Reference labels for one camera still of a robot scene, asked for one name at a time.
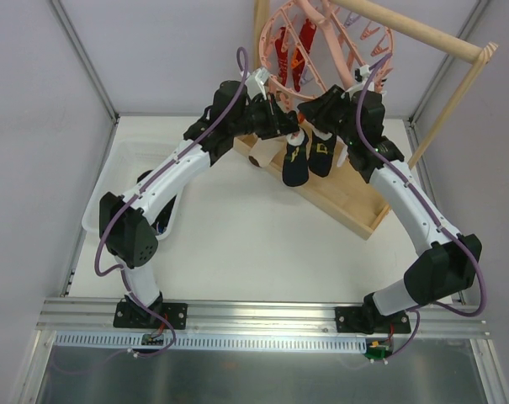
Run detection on white plastic laundry basket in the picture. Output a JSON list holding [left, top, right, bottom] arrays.
[[82, 138, 179, 237]]

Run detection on santa pattern sock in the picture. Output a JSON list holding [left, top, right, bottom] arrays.
[[308, 130, 337, 178]]

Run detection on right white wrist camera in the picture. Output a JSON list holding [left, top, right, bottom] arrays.
[[346, 64, 380, 98]]

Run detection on navy green striped sock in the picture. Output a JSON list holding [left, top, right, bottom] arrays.
[[282, 129, 309, 187]]

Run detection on green circuit board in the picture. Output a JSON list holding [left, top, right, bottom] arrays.
[[364, 339, 394, 362]]

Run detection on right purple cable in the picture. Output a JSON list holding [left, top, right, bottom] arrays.
[[354, 52, 489, 365]]

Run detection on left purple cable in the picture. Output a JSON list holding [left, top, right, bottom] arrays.
[[94, 45, 255, 359]]

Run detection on purple clothes peg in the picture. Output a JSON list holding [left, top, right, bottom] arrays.
[[344, 13, 361, 28]]

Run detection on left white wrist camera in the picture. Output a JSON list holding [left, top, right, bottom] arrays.
[[245, 66, 270, 99]]

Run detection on wooden hanging frame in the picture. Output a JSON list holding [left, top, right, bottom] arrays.
[[254, 1, 498, 167]]

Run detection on aluminium mounting rail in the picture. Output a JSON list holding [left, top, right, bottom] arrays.
[[36, 298, 490, 355]]

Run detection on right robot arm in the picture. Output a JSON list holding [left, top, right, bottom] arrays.
[[298, 85, 482, 334]]

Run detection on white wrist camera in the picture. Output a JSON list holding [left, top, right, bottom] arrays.
[[245, 66, 270, 99], [346, 64, 380, 98]]

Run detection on cream sock brown toe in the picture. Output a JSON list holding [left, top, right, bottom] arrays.
[[248, 139, 284, 168]]

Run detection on pink round clip hanger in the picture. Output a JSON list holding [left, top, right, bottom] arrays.
[[255, 1, 395, 105]]

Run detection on white sock black stripes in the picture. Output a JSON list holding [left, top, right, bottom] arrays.
[[337, 145, 347, 167]]

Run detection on purple cable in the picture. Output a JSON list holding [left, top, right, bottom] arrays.
[[354, 52, 489, 365], [94, 45, 255, 359]]

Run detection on black white patterned sock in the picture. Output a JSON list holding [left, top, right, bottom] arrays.
[[155, 221, 168, 235]]

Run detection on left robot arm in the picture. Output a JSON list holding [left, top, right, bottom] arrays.
[[94, 68, 300, 329]]

